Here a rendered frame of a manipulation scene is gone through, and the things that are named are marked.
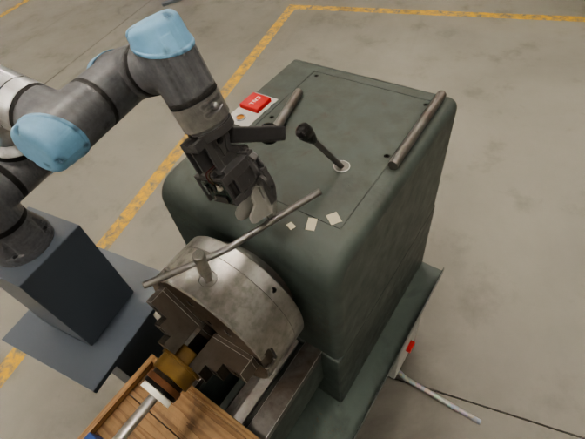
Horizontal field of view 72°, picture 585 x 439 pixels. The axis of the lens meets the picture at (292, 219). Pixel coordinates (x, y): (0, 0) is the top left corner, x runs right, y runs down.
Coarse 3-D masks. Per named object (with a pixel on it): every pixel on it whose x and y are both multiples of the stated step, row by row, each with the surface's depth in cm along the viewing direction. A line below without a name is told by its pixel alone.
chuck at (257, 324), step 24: (168, 264) 82; (216, 264) 76; (168, 288) 78; (192, 288) 73; (216, 288) 73; (240, 288) 74; (192, 312) 80; (216, 312) 71; (240, 312) 72; (264, 312) 74; (240, 336) 71; (264, 336) 74; (288, 336) 80
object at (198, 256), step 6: (198, 252) 67; (204, 252) 67; (192, 258) 67; (198, 258) 66; (204, 258) 67; (198, 264) 67; (204, 264) 68; (198, 270) 69; (204, 270) 69; (210, 270) 71; (204, 276) 71; (210, 276) 73
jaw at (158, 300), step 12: (156, 300) 77; (168, 300) 78; (168, 312) 78; (180, 312) 79; (156, 324) 79; (168, 324) 78; (180, 324) 79; (192, 324) 81; (168, 336) 79; (180, 336) 79; (168, 348) 77
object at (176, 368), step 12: (180, 348) 79; (168, 360) 77; (180, 360) 76; (192, 360) 79; (156, 372) 76; (168, 372) 75; (180, 372) 76; (192, 372) 77; (156, 384) 74; (168, 384) 75; (180, 384) 76; (168, 396) 75
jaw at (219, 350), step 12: (216, 336) 80; (204, 348) 79; (216, 348) 78; (228, 348) 78; (240, 348) 77; (204, 360) 77; (216, 360) 77; (228, 360) 76; (240, 360) 76; (252, 360) 76; (264, 360) 76; (204, 372) 77; (216, 372) 75; (228, 372) 78; (240, 372) 74; (252, 372) 77
